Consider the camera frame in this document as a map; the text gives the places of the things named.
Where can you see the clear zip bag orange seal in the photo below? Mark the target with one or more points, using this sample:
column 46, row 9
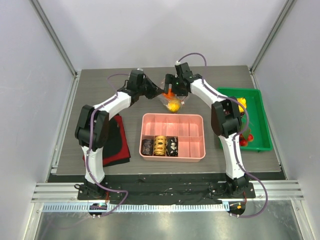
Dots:
column 164, row 100

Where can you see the red cloth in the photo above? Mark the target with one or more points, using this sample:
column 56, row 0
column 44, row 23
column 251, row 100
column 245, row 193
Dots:
column 115, row 149

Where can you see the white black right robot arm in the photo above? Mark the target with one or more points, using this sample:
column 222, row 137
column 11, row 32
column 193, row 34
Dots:
column 225, row 116

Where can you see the black white patterned tape roll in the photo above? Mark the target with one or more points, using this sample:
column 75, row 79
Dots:
column 172, row 145

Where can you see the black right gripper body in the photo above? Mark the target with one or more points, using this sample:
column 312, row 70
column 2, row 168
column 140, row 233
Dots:
column 174, row 88

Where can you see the orange fake orange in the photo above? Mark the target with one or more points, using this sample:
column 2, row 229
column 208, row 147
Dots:
column 169, row 95

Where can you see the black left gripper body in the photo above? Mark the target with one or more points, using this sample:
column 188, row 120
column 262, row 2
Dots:
column 147, row 89

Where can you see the pink divided organizer tray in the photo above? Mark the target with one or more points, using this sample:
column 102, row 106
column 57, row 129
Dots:
column 188, row 128

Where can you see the yellow orange fake fruit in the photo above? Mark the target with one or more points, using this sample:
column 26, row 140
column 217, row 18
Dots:
column 173, row 106

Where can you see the dark patterned tape roll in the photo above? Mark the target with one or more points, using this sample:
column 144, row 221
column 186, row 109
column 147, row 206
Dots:
column 147, row 147

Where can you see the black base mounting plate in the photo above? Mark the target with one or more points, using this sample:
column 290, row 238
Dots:
column 163, row 191

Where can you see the yellow fake lemon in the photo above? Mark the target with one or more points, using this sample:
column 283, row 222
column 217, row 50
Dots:
column 243, row 104

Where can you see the green plastic bin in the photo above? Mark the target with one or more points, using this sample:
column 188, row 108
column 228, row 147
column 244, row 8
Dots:
column 258, row 124

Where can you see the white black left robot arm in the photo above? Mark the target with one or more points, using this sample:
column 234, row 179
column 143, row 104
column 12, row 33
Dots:
column 93, row 124

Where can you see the gold patterned tape roll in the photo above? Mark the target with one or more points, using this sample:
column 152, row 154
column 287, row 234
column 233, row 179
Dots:
column 159, row 147

